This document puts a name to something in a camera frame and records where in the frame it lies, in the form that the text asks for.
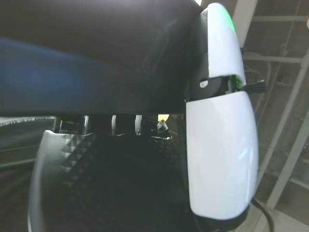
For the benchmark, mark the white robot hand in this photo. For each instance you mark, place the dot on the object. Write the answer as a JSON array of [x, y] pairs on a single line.
[[217, 149]]

